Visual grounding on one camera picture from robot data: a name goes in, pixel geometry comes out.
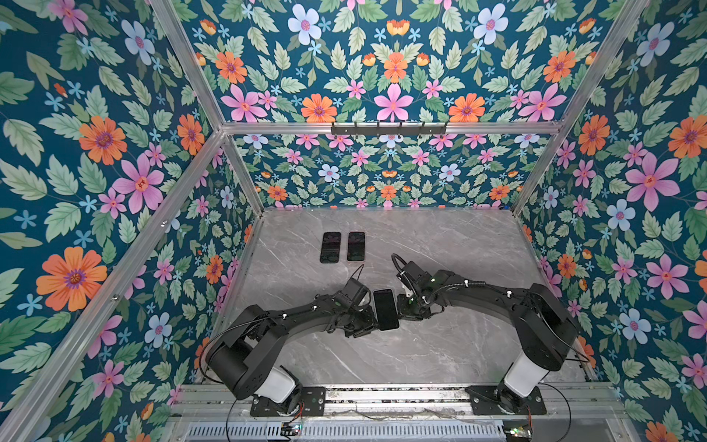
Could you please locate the black smartphone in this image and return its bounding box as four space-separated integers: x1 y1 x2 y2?
373 289 400 331

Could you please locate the pink phone case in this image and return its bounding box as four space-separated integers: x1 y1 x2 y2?
346 231 366 263

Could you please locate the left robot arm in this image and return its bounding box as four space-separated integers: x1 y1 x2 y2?
204 278 377 405

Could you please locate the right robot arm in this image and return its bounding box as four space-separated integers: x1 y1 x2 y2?
391 253 578 414

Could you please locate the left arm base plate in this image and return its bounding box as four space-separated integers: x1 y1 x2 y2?
250 387 327 418

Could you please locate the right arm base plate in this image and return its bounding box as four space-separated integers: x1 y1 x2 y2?
464 383 547 415

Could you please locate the black hook rail bracket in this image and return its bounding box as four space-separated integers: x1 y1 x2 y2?
331 122 447 137

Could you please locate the aluminium front rail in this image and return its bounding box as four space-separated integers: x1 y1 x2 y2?
169 382 629 422

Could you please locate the white vented cable duct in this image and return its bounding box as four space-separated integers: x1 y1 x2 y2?
183 421 506 441

